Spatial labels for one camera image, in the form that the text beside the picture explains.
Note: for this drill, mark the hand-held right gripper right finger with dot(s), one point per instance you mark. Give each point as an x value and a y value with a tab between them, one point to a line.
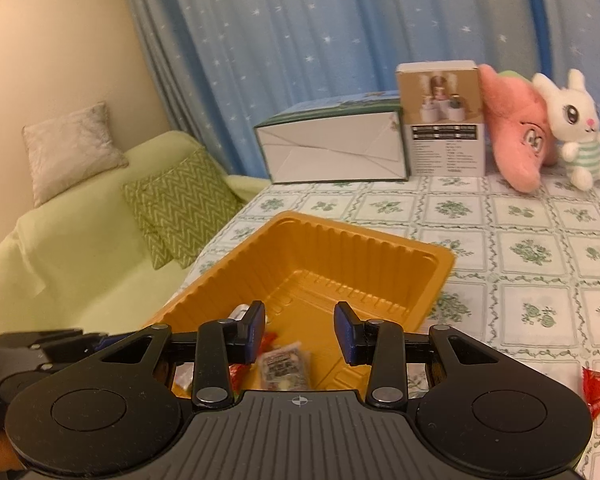
345	335

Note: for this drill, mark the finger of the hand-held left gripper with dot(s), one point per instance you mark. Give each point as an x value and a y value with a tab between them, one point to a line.
55	341

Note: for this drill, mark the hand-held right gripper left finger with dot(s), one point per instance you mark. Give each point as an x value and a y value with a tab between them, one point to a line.
254	335

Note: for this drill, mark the red candy packet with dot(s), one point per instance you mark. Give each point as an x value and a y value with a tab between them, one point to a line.
240	374

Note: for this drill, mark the clear snack packet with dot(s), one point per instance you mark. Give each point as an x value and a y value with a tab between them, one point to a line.
285	365

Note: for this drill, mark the orange plastic tray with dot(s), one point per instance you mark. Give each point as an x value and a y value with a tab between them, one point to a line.
330	270

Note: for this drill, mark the light green sofa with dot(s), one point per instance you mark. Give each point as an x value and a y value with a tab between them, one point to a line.
80	270

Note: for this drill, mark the green zigzag pillow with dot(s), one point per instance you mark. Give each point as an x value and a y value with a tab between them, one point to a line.
180	205

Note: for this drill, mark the large white cardboard box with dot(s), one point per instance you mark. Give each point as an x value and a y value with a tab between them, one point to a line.
330	150

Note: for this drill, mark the grey pillow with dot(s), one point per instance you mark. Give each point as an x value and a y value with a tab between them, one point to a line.
70	150

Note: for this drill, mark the green floral tablecloth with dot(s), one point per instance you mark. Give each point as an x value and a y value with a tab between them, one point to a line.
530	280

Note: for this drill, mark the small brown product box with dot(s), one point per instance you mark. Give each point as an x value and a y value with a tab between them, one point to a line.
445	155

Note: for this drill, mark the pink plush toy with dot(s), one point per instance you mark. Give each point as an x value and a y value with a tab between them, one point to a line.
510	125

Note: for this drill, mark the blue star curtain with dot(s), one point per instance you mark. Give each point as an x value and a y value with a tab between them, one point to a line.
580	20
305	35

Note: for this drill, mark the white rabbit plush toy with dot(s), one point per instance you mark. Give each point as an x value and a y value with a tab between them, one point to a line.
575	110

